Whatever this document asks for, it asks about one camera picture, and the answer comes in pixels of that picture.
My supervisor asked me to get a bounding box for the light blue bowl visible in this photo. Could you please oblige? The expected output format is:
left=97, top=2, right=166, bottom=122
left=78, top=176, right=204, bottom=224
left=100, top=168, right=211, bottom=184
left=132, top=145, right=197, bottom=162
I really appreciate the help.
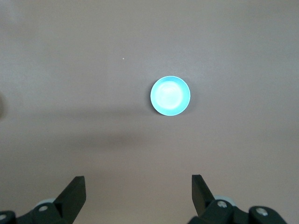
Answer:
left=149, top=76, right=191, bottom=117

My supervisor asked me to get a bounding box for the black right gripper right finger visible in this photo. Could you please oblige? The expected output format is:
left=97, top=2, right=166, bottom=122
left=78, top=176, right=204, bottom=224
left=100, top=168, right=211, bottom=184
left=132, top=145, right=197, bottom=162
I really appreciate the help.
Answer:
left=188, top=174, right=288, bottom=224

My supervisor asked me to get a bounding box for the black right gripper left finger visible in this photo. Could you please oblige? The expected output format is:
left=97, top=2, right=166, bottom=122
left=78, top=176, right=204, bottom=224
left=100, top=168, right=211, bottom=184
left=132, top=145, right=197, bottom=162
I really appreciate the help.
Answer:
left=0, top=176, right=87, bottom=224

